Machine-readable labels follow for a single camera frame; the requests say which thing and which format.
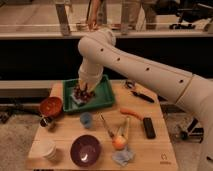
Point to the black remote control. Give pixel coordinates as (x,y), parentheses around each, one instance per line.
(149,129)

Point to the metal keys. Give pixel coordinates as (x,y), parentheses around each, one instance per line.
(129,84)

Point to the red-brown bowl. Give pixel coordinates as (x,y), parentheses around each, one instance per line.
(51,106)

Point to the white stacked bowls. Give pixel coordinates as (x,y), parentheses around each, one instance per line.
(46,149)

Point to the yellow black cart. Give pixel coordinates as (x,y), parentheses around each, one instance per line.
(192,131)

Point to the purple bowl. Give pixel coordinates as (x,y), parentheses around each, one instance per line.
(85,150)

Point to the green plastic tray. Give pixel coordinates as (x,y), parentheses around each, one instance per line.
(104,96)

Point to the orange apple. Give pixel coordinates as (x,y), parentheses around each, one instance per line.
(119,142)

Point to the blue sponge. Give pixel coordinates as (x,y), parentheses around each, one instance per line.
(77,101)

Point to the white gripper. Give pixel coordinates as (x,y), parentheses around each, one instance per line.
(88,80)

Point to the blue crumpled cloth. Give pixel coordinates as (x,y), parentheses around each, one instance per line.
(122,157)

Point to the dark red grape bunch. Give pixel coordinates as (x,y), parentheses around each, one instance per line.
(82,95)

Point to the blue cup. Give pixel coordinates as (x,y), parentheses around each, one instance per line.
(86,120)

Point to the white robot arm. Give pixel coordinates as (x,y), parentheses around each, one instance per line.
(190,92)

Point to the orange carrot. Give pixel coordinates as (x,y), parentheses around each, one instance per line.
(125,111)

